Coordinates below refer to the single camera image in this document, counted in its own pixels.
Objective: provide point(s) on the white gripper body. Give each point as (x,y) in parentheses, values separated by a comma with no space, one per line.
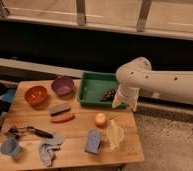
(127,94)

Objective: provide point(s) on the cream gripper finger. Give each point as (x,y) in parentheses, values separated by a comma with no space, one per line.
(134,106)
(116,102)

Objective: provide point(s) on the black handled brush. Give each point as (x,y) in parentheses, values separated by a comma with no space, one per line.
(17,132)

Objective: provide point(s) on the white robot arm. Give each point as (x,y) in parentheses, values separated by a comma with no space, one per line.
(138,74)

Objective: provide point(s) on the purple bowl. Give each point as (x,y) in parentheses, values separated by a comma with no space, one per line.
(62,85)

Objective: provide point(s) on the red bowl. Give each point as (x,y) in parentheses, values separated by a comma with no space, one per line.
(36,95)

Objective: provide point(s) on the dark pine cone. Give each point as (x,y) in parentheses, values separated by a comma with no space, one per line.
(109,95)

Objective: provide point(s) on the yellow apple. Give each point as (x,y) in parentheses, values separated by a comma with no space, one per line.
(100,120)

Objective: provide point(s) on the green plastic tray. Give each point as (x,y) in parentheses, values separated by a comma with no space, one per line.
(93,86)

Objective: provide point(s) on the yellow cloth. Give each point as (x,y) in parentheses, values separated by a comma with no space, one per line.
(115,134)

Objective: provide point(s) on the blue sponge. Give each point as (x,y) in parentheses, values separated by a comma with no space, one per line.
(93,141)

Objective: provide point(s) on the orange carrot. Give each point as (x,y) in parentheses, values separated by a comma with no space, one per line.
(62,118)

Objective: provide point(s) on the grey sanding block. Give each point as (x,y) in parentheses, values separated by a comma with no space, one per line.
(59,108)

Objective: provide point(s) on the light blue rag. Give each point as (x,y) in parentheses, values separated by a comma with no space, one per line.
(47,147)

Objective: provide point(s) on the blue object beside table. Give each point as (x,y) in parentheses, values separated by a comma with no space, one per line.
(8,96)

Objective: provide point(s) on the blue round cloth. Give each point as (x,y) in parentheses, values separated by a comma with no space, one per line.
(10,147)

